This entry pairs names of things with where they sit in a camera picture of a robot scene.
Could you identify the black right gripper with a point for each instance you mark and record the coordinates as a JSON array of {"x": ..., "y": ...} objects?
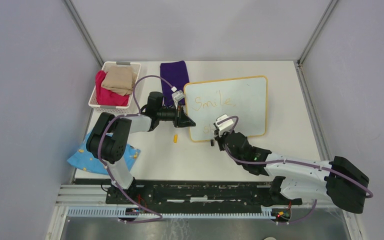
[{"x": 219, "y": 138}]

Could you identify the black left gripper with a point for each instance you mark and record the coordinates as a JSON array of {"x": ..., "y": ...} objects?
[{"x": 181, "y": 119}]

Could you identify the yellow framed whiteboard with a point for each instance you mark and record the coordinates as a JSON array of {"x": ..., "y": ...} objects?
[{"x": 245, "y": 97}]

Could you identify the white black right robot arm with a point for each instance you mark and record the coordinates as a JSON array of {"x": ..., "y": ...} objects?
[{"x": 338, "y": 181}]

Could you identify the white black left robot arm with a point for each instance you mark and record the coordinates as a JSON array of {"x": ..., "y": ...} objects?
[{"x": 109, "y": 137}]

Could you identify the purple folded cloth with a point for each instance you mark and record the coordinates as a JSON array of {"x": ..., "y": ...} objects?
[{"x": 176, "y": 74}]

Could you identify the white perforated plastic basket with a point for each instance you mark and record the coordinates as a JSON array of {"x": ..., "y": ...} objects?
[{"x": 115, "y": 109}]

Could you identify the beige cloth in basket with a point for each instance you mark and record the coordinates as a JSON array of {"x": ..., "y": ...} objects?
[{"x": 120, "y": 80}]

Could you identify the red cloth in basket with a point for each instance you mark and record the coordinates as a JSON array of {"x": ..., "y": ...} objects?
[{"x": 107, "y": 97}]

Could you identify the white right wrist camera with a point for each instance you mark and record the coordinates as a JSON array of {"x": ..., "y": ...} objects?
[{"x": 225, "y": 124}]

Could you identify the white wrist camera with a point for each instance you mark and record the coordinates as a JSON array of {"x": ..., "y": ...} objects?
[
  {"x": 177, "y": 96},
  {"x": 225, "y": 124}
]

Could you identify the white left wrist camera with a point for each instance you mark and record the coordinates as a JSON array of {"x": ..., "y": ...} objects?
[{"x": 177, "y": 96}]

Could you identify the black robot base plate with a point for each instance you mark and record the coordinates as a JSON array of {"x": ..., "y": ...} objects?
[{"x": 200, "y": 197}]

